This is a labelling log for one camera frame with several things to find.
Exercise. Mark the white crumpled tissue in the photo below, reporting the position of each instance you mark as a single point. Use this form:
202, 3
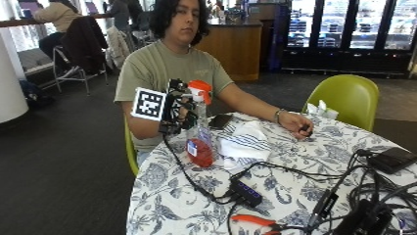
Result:
321, 110

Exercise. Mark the metal high stool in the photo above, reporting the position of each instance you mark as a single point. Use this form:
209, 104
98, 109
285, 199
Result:
76, 70

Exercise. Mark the black usb hub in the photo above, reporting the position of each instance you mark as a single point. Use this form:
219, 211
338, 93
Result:
245, 193

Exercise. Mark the glass door refrigerator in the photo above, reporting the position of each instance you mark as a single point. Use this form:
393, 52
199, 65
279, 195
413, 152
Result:
346, 34

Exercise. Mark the wooden counter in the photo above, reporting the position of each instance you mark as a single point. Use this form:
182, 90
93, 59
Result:
231, 49

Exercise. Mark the floral blue white tablecloth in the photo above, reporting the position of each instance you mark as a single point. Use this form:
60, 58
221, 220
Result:
277, 176

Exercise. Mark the black flat device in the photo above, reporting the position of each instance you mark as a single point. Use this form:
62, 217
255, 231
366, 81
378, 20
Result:
391, 159

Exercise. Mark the small black object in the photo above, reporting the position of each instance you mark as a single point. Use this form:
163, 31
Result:
305, 128

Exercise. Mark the green plastic chair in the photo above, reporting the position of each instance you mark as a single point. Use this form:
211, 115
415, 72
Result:
130, 150
345, 98

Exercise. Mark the striped white cloth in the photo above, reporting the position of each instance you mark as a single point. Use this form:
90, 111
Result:
243, 141

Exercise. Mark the the person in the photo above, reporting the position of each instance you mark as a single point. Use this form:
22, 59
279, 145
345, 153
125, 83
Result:
173, 65

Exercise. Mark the black adapter box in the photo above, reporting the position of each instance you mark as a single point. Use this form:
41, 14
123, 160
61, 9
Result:
323, 204

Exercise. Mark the white marker cube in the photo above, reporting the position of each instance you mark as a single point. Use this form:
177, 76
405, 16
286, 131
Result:
147, 103

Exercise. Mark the spray bottle with red liquid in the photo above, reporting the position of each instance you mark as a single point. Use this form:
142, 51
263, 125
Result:
199, 143

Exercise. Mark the dark backpack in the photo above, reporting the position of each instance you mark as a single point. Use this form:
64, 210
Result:
34, 93

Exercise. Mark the black smartphone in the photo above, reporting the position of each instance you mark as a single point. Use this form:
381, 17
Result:
219, 121

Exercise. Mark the light grey jacket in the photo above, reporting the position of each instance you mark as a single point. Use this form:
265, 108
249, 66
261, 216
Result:
117, 45

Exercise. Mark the white round column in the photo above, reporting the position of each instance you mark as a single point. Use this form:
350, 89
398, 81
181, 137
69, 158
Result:
10, 75

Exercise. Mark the dark jacket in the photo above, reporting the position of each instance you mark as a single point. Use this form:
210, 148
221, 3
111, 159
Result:
82, 44

